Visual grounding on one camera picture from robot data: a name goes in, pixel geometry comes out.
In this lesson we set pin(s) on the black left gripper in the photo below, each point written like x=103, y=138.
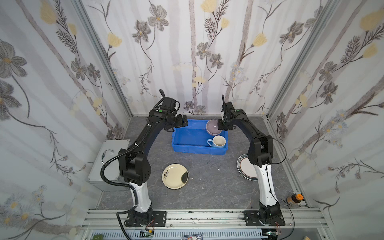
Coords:
x=182, y=121

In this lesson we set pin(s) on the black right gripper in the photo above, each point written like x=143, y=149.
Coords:
x=223, y=124

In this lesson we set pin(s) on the lilac ceramic bowl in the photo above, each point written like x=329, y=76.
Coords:
x=212, y=128

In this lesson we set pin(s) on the cream ceramic mug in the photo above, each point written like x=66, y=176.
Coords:
x=217, y=142

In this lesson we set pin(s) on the blue plastic bin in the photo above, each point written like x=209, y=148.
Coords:
x=194, y=139

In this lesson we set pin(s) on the green rimmed white plate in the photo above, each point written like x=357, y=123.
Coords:
x=246, y=169

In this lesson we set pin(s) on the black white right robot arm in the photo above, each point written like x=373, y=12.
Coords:
x=260, y=155

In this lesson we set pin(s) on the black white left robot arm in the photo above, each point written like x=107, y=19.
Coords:
x=134, y=165

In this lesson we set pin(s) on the yellow floral plate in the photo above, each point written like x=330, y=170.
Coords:
x=175, y=176

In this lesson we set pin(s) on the grey metal case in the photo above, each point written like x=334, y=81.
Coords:
x=108, y=150

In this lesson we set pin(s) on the orange capped brown bottle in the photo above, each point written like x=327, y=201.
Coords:
x=295, y=199

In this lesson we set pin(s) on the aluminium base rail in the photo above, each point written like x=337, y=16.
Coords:
x=238, y=224

